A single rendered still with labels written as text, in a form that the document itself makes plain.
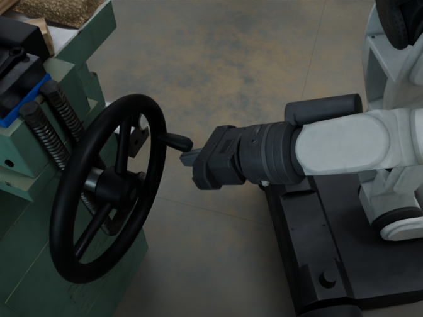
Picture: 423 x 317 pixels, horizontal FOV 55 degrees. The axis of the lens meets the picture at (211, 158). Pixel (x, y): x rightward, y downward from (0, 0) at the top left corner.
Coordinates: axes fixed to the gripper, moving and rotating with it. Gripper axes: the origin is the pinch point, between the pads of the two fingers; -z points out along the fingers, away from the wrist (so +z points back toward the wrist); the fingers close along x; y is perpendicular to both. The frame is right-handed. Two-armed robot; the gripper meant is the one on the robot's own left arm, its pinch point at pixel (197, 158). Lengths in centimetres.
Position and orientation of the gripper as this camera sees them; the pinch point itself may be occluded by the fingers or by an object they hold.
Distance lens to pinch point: 66.6
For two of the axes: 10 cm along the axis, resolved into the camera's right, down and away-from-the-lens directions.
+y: -4.4, -7.3, -5.2
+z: 8.0, -0.5, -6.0
